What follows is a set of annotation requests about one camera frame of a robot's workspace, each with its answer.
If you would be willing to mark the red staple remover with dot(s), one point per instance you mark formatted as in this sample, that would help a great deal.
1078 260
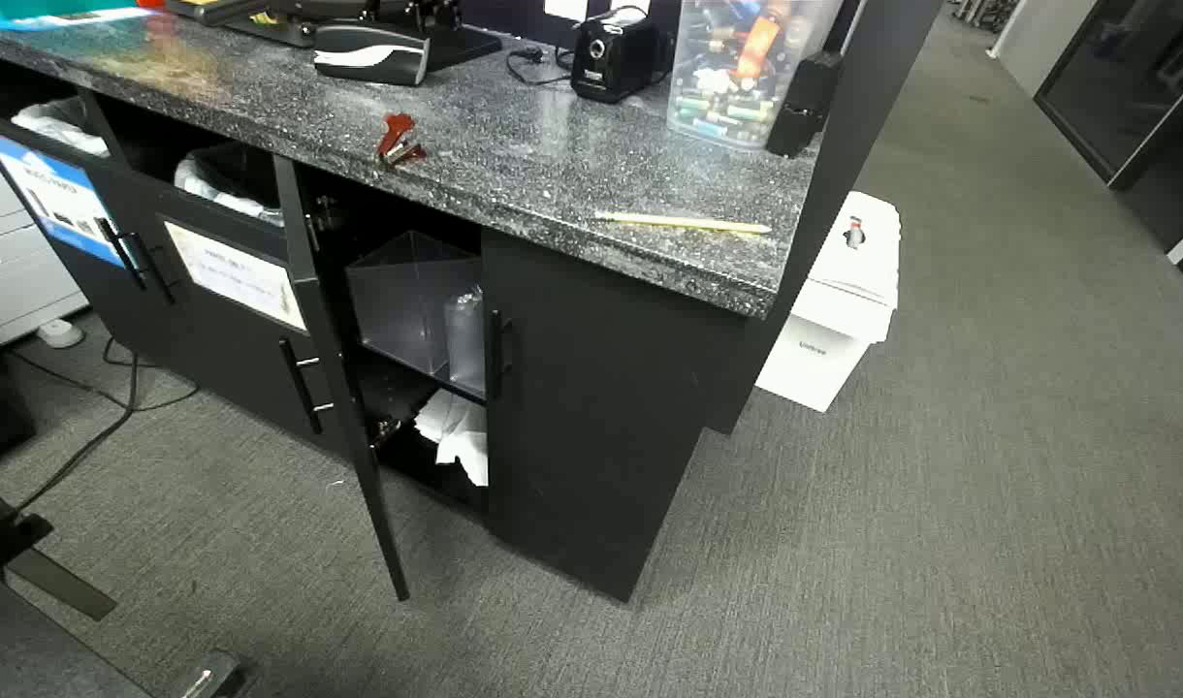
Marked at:
396 141

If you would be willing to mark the black cabinet with granite top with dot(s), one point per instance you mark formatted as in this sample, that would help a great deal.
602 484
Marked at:
589 388

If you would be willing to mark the crumpled white paper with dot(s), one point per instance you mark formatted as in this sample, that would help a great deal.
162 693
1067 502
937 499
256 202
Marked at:
455 431

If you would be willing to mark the thin wooden stick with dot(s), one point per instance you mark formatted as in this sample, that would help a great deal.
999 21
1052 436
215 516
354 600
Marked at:
683 223

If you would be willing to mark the clear plastic storage bin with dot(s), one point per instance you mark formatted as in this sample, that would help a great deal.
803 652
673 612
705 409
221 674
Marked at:
415 307

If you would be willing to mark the white box with lid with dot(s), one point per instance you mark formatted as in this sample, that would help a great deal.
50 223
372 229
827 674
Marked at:
834 299

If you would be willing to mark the open black cabinet door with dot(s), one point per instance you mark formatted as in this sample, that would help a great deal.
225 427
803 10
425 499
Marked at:
339 388

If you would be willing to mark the black handheld device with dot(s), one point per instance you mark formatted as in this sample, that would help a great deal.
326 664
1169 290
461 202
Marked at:
803 103

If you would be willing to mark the clear container with colourful items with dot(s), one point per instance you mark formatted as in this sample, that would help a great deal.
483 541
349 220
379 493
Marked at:
747 60

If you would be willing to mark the white paper sign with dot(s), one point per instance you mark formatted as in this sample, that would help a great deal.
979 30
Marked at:
235 272

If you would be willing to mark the black and white stapler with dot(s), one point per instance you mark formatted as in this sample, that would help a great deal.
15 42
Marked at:
372 57

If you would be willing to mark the black bin with white liner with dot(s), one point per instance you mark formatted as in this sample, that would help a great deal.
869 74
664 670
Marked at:
225 179

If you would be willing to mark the blue and white sign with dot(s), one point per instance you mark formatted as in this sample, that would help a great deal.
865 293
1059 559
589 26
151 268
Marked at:
57 194

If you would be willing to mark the white trash bag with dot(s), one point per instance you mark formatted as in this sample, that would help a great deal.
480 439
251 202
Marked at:
61 125

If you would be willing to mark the white filing cabinet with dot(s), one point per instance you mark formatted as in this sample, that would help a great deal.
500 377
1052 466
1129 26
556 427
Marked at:
10 265

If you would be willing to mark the black metal stand foot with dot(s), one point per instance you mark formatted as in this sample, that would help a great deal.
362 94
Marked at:
32 556

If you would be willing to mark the teal flat item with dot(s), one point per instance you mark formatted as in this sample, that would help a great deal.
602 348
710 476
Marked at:
48 10

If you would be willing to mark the black flat base plate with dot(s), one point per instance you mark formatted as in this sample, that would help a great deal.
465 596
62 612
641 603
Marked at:
451 46

